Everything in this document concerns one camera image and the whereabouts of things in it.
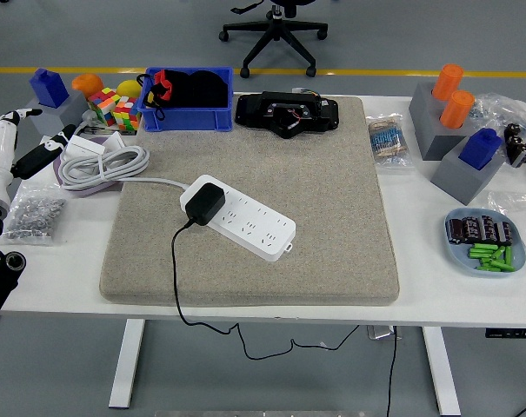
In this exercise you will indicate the colourful puzzle cube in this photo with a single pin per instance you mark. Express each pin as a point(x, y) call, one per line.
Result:
point(127, 114)
point(105, 102)

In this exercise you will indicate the black plug adapter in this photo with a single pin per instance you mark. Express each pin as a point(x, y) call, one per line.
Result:
point(206, 203)

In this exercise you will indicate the black electronic module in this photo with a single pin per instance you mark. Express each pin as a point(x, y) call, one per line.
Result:
point(254, 110)

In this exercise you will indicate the clear bag of resistors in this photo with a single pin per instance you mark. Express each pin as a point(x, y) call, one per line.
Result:
point(388, 141)

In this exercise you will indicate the clear bag of metal nuts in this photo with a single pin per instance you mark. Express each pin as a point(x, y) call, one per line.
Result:
point(32, 213)

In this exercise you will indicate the large grey block holder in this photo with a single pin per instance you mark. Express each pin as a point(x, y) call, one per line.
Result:
point(428, 126)

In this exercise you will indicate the small white round plug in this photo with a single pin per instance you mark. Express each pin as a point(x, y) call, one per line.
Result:
point(89, 118)

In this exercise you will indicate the clear bag of screws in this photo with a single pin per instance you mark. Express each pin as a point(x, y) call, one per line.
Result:
point(493, 108)

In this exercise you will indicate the black capacitor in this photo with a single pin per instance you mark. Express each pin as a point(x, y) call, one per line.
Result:
point(472, 228)
point(506, 233)
point(488, 228)
point(456, 230)

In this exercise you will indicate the orange ball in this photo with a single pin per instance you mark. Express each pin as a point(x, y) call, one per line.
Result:
point(88, 83)

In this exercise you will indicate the orange cylinder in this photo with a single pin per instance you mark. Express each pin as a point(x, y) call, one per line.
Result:
point(448, 81)
point(457, 108)

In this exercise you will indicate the light blue plate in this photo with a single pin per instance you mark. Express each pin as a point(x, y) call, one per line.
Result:
point(462, 260)

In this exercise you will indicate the white cardboard box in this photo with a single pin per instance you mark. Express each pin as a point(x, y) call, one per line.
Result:
point(84, 145)

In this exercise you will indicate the yellow ball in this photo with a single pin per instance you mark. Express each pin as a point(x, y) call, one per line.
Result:
point(130, 86)

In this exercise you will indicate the blue block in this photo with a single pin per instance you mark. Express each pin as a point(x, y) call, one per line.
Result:
point(49, 89)
point(480, 150)

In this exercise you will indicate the black office chair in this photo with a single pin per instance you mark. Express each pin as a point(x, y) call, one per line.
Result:
point(276, 26)

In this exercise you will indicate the clear plastic bag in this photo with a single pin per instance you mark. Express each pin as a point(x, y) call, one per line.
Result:
point(519, 204)

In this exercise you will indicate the grey-brown mat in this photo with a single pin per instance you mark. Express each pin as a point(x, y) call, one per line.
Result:
point(310, 217)

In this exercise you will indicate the white power strip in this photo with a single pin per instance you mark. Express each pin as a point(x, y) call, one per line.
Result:
point(254, 226)

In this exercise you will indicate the black pouch with red trim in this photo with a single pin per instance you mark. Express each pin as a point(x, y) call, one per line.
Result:
point(197, 91)

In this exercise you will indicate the bag of black capacitors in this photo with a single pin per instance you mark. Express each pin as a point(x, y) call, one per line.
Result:
point(521, 145)

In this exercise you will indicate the black table control panel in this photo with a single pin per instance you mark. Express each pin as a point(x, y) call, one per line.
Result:
point(506, 333)

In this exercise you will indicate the metal bracket under table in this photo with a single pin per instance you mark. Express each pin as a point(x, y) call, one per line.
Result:
point(380, 332)

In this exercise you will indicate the thin black tool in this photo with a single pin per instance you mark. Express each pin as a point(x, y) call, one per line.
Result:
point(93, 129)

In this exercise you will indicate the white table leg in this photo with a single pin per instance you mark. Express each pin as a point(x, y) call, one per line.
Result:
point(441, 369)
point(128, 365)

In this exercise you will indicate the green battery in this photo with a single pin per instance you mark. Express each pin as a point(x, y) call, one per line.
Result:
point(508, 256)
point(482, 254)
point(488, 269)
point(483, 247)
point(499, 265)
point(498, 253)

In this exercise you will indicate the blue plastic bin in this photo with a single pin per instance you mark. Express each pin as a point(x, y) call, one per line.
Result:
point(184, 119)

